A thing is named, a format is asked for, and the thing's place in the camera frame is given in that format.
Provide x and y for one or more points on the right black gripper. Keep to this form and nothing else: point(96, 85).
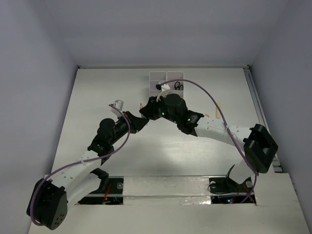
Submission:
point(150, 109)

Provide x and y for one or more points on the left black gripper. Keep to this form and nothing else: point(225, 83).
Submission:
point(137, 123)

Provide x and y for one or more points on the black handled scissors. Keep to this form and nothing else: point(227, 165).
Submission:
point(178, 86)

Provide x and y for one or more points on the cream glue stick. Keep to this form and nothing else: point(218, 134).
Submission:
point(217, 111)

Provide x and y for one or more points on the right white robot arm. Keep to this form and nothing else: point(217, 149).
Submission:
point(256, 143)

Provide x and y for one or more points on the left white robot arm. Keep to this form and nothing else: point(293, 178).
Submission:
point(55, 193)

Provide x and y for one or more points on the white organizer right column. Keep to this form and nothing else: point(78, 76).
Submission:
point(176, 76)

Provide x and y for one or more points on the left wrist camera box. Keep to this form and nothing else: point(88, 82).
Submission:
point(116, 107)

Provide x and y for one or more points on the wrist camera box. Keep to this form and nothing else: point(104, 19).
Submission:
point(116, 107)
point(163, 90)

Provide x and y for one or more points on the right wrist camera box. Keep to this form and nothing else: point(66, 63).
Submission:
point(163, 90)

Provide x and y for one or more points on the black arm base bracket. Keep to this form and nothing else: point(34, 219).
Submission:
point(225, 185)

